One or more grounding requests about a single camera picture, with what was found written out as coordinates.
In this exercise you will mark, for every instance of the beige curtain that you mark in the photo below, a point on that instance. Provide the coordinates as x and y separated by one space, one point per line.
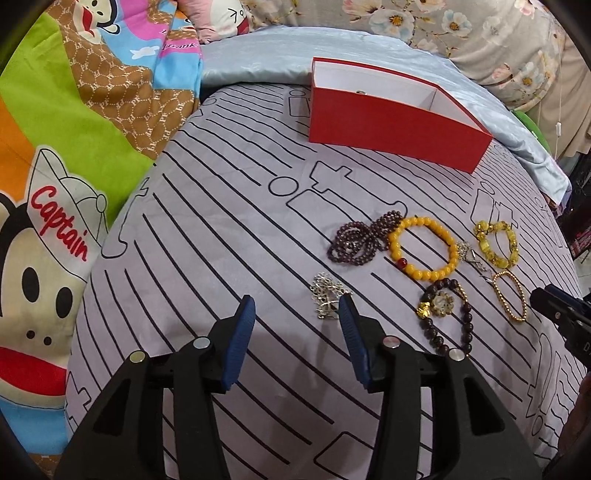
575 92

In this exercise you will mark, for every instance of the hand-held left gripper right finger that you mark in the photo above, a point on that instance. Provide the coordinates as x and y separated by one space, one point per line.
355 341

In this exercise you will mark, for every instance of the cartoon printed blanket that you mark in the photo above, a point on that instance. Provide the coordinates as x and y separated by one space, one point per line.
69 138

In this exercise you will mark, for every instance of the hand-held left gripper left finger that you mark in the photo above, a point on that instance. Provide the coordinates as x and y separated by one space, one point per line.
238 341

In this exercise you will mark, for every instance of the red cardboard box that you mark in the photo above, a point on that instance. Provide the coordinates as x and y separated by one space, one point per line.
392 124

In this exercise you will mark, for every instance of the green plastic object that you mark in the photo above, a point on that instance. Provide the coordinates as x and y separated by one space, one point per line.
528 124

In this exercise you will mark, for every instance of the light blue satin cloth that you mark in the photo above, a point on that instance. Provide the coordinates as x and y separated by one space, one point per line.
258 60

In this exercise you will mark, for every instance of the grey striped bed sheet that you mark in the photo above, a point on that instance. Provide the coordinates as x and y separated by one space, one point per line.
231 230

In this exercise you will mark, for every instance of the floral pillow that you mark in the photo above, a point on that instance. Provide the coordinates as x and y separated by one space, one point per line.
485 41

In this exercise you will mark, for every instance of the pink plush pillow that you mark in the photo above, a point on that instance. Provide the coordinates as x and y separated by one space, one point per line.
207 18

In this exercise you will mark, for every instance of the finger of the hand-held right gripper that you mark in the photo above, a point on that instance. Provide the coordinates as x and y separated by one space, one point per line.
547 302

